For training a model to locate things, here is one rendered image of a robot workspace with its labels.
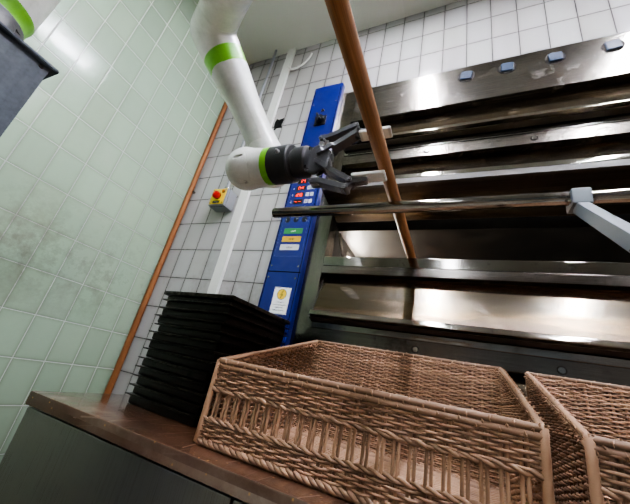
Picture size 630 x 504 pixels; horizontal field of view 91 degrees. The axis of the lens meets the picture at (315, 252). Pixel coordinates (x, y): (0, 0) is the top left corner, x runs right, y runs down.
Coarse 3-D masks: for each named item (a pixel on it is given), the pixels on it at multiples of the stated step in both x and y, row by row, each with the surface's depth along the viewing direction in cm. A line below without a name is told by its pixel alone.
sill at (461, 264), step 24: (336, 264) 118; (360, 264) 114; (384, 264) 111; (408, 264) 107; (432, 264) 104; (456, 264) 101; (480, 264) 98; (504, 264) 95; (528, 264) 93; (552, 264) 90; (576, 264) 88; (600, 264) 86; (624, 264) 84
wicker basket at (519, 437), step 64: (256, 384) 57; (320, 384) 52; (384, 384) 88; (448, 384) 83; (512, 384) 62; (256, 448) 52; (320, 448) 48; (384, 448) 45; (448, 448) 42; (512, 448) 40
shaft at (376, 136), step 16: (336, 0) 39; (336, 16) 41; (352, 16) 42; (336, 32) 43; (352, 32) 43; (352, 48) 45; (352, 64) 47; (352, 80) 49; (368, 80) 50; (368, 96) 52; (368, 112) 54; (368, 128) 58; (384, 144) 62; (384, 160) 65; (400, 224) 88
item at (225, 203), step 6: (228, 192) 152; (222, 198) 150; (228, 198) 152; (234, 198) 156; (210, 204) 152; (216, 204) 150; (222, 204) 149; (228, 204) 152; (216, 210) 156; (222, 210) 155; (228, 210) 153
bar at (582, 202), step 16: (560, 192) 62; (576, 192) 60; (592, 192) 60; (608, 192) 59; (624, 192) 58; (288, 208) 89; (304, 208) 87; (320, 208) 84; (336, 208) 82; (352, 208) 80; (368, 208) 79; (384, 208) 77; (400, 208) 75; (416, 208) 74; (432, 208) 72; (448, 208) 71; (464, 208) 70; (480, 208) 68; (496, 208) 67; (512, 208) 67; (576, 208) 60; (592, 208) 54; (592, 224) 52; (608, 224) 47; (624, 224) 44; (624, 240) 42
